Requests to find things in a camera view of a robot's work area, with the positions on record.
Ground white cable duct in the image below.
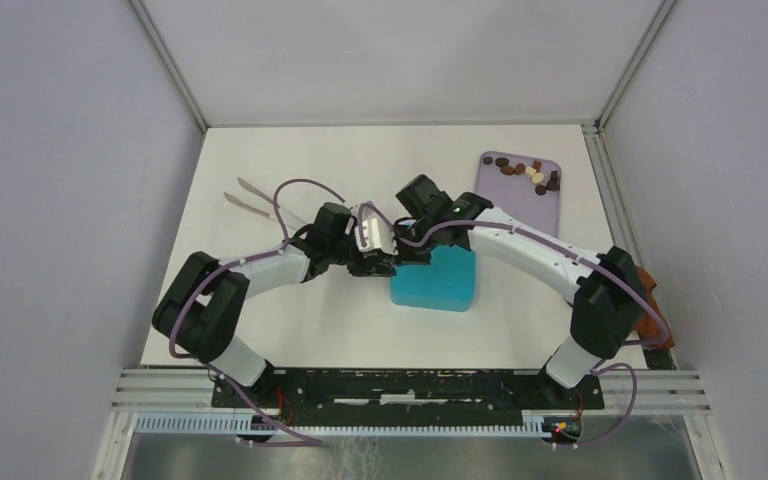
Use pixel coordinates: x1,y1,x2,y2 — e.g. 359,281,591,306
134,413,550,439

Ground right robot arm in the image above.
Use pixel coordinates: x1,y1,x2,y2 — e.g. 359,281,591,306
396,174,650,408

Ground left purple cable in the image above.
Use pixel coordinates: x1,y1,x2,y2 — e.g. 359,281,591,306
168,177,349,448

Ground teal tin lid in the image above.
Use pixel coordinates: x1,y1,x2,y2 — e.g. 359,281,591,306
390,246,477,312

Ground metal tongs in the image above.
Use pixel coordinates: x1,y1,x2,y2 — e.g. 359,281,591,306
223,177,307,230

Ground lilac plastic tray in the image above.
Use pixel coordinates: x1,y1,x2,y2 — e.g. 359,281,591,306
474,151,562,237

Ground brown cloth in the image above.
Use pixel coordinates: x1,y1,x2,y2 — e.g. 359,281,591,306
632,264,677,351

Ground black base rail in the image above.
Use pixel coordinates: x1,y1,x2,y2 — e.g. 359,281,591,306
244,368,605,427

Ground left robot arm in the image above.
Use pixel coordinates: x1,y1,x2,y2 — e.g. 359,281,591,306
152,202,398,408

